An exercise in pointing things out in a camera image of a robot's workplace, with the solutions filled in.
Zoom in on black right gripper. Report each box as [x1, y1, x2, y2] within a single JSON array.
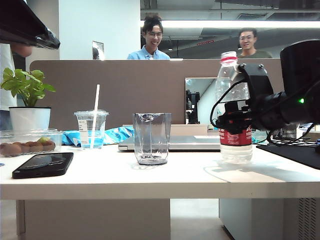
[[216, 92, 286, 135]]

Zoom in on clear red-label water bottle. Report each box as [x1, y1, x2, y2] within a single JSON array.
[[215, 51, 254, 165]]

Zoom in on clear faceted glass mug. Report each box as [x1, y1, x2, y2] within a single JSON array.
[[132, 112, 173, 167]]

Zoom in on frameless desk mirror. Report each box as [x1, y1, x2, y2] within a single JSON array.
[[184, 77, 221, 125]]

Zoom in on silver closed laptop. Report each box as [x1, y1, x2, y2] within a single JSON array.
[[117, 135, 222, 153]]

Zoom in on beige flat cardboard box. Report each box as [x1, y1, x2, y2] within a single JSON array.
[[121, 123, 210, 138]]

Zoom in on black mesh pen holder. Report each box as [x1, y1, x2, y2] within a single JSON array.
[[271, 122, 299, 141]]

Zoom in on black desk mat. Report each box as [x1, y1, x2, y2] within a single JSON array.
[[256, 143, 320, 171]]

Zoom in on man in olive shirt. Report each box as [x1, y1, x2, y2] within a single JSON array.
[[236, 27, 273, 59]]

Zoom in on white vented under-desk cabinet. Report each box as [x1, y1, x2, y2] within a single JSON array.
[[219, 198, 320, 240]]

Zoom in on ceiling air vent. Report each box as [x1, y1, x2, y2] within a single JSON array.
[[236, 13, 267, 21]]

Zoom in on long ceiling light strip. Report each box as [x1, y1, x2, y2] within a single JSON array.
[[140, 20, 320, 29]]

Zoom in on brown desk partition screen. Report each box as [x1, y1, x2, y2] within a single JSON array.
[[29, 59, 283, 132]]

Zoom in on man in light blue shirt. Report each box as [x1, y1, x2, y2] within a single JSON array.
[[126, 13, 171, 60]]

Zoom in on blue white plastic bag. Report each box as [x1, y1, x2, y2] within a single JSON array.
[[61, 126, 136, 147]]

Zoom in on white drinking straw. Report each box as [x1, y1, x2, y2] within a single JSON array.
[[89, 84, 101, 149]]

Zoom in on clear lidded plastic cup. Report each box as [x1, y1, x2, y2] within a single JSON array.
[[73, 110, 110, 150]]

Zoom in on white desk support panel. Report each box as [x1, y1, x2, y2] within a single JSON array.
[[16, 199, 171, 240]]

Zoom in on brown kiwi fruit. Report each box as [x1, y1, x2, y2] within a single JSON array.
[[19, 142, 33, 154], [29, 141, 46, 153], [42, 140, 57, 152], [0, 142, 23, 158]]

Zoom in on black smartphone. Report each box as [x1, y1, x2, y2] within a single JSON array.
[[11, 152, 75, 180]]

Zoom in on white plant pot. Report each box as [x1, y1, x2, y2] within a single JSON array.
[[8, 106, 52, 133]]

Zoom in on green leafy plant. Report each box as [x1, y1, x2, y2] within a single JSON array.
[[0, 67, 57, 109]]

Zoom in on clear plastic fruit container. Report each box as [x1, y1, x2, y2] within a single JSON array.
[[0, 128, 65, 158]]

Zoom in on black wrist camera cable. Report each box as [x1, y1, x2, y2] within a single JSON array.
[[209, 74, 249, 129]]

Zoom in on black desk cable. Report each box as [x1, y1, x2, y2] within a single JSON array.
[[257, 123, 320, 149]]

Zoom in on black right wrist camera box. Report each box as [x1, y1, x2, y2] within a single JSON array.
[[236, 63, 275, 103]]

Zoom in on silver wall plaque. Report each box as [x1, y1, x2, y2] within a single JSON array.
[[91, 40, 105, 61]]

